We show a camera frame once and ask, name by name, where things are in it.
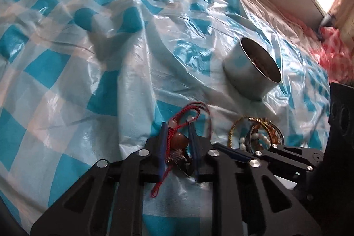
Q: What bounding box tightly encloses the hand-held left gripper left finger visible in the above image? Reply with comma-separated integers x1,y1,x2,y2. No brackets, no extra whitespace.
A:
30,123,169,236

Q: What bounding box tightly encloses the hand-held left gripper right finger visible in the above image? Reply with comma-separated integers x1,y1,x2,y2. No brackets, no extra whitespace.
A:
189,125,321,236

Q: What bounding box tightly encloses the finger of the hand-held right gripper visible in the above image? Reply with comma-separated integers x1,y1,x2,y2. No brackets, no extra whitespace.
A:
265,143,324,173
213,142,270,162

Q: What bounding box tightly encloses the red cord bracelet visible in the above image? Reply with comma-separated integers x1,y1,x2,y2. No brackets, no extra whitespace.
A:
151,102,212,198

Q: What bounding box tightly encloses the pile of jewelry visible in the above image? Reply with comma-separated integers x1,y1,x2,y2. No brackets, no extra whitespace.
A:
228,117,284,155

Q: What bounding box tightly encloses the round metal tin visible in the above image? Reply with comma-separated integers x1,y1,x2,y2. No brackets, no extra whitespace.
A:
223,37,282,101

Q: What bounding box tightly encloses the pink checked plastic sheet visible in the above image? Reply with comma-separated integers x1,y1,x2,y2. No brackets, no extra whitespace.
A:
310,27,354,84

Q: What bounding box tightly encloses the blue checked plastic sheet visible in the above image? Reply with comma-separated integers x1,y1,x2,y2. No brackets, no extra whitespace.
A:
0,0,332,236

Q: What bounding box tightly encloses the pink curtain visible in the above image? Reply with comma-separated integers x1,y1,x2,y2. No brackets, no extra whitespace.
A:
321,0,354,37

